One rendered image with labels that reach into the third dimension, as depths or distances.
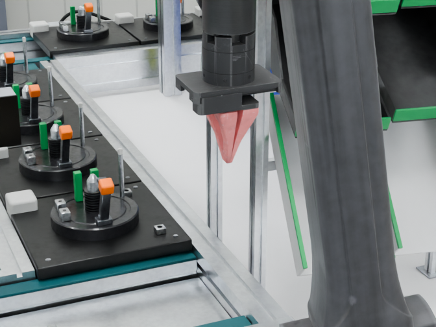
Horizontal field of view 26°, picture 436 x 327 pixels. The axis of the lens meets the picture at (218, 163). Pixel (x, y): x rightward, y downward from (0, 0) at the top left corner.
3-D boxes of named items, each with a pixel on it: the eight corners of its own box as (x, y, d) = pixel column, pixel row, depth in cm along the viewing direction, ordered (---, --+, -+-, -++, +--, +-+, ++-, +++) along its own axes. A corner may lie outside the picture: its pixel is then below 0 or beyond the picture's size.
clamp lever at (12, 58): (15, 84, 208) (15, 56, 203) (6, 85, 207) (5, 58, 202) (12, 74, 210) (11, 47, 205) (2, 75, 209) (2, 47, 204)
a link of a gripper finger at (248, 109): (176, 156, 108) (176, 78, 104) (234, 146, 111) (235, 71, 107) (198, 180, 102) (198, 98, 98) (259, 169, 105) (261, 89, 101)
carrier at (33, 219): (192, 250, 146) (191, 176, 141) (38, 281, 137) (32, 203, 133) (143, 191, 167) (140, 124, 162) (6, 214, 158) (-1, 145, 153)
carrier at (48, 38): (139, 48, 250) (137, 2, 246) (50, 58, 242) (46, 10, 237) (113, 27, 271) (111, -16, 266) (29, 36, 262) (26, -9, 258)
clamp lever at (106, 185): (111, 220, 145) (115, 185, 140) (98, 222, 145) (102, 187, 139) (105, 204, 148) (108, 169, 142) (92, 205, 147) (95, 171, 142)
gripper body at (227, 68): (174, 90, 104) (172, 25, 101) (257, 78, 108) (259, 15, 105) (195, 109, 99) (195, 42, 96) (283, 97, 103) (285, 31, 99)
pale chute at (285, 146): (385, 266, 134) (395, 257, 130) (296, 277, 131) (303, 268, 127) (344, 90, 144) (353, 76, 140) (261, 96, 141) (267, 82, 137)
